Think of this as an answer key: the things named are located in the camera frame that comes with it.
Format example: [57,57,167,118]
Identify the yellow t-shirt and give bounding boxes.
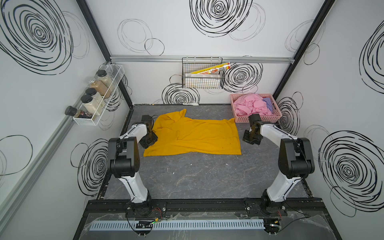
[144,109,242,157]

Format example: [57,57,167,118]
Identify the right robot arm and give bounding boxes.
[243,114,315,215]

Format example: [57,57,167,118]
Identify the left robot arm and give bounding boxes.
[107,115,158,217]

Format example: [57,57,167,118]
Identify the pink plastic basket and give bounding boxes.
[230,94,282,123]

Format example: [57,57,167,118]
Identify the pink t-shirt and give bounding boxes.
[234,94,272,117]

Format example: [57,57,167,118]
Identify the purple t-shirt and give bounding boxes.
[263,97,274,115]

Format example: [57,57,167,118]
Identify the spice jar cream contents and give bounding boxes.
[81,95,103,116]

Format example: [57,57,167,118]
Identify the spice jar brown contents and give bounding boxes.
[89,70,113,99]

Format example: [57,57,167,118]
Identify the white box in basket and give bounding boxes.
[184,74,222,79]

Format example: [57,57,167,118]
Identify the yellow foil box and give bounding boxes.
[191,62,231,75]

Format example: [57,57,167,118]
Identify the spice jar white contents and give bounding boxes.
[85,88,106,108]

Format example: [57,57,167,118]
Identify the small dark spice bottle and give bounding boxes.
[65,106,93,119]

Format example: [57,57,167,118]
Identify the clear wall shelf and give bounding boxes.
[73,64,125,131]

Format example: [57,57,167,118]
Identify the black wire basket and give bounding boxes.
[182,57,223,89]

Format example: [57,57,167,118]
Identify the grey slotted cable duct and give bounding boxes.
[89,219,265,231]

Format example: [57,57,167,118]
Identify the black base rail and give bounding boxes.
[83,198,325,219]

